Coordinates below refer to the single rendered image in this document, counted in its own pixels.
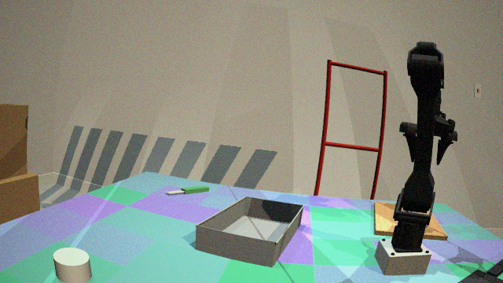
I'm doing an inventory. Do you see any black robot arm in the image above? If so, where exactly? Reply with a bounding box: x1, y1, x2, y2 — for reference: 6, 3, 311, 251
391, 42, 456, 253

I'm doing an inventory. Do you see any beige cylinder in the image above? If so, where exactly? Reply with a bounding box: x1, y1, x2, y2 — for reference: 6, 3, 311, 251
53, 248, 92, 283

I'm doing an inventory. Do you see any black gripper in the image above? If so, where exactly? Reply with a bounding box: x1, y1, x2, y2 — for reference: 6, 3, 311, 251
399, 106, 458, 165

